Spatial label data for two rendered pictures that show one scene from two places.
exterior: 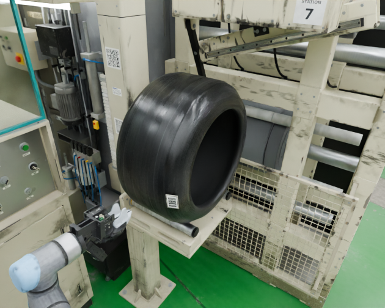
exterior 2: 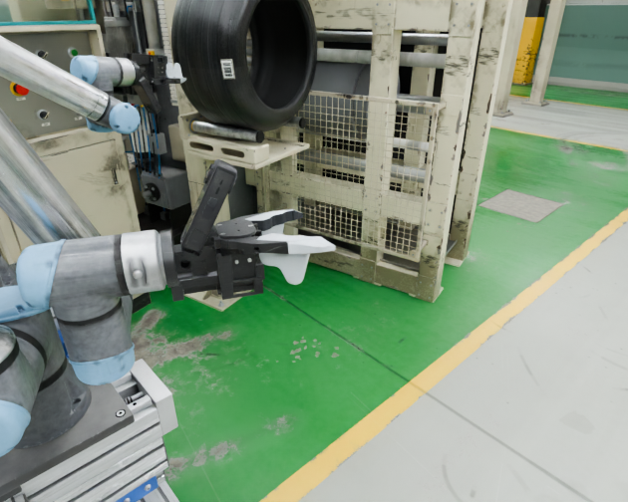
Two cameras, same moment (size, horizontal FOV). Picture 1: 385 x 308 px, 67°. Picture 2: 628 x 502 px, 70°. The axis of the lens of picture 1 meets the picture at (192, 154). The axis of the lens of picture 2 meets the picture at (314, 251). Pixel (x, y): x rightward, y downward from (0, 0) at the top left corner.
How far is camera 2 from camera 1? 0.98 m
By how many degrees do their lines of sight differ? 3
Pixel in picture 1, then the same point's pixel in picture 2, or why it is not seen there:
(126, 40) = not seen: outside the picture
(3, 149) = (52, 47)
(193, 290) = (277, 290)
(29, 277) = (89, 64)
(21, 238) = (69, 158)
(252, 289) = (350, 288)
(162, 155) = (215, 14)
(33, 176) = not seen: hidden behind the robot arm
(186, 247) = (250, 152)
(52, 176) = not seen: hidden behind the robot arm
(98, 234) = (151, 73)
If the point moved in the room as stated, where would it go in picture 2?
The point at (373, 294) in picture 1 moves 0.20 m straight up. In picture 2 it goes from (501, 288) to (508, 255)
